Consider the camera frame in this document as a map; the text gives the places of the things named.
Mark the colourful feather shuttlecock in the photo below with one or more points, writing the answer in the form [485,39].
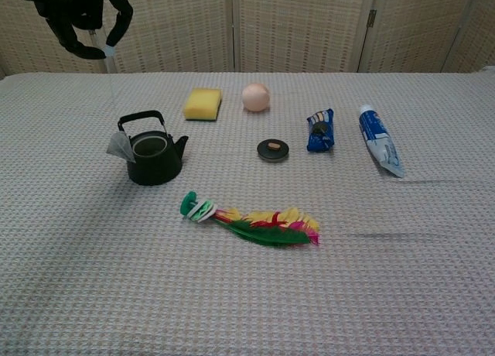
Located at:
[267,226]

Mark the black teapot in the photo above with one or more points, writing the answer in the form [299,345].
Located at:
[156,164]

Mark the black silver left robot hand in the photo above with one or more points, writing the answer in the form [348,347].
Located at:
[73,11]

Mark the yellow sponge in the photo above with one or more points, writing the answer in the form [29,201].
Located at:
[201,105]

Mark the black teapot lid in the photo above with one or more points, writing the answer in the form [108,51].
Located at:
[274,151]

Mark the waffle weave tablecloth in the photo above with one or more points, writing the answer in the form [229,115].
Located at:
[247,274]

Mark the blue white toothpaste tube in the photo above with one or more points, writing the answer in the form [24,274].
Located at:
[379,139]

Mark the peach coloured ball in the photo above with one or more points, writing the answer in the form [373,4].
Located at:
[255,97]

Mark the blue cookie packet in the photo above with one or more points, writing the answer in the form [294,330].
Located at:
[321,133]

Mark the woven folding screen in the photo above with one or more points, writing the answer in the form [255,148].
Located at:
[294,27]

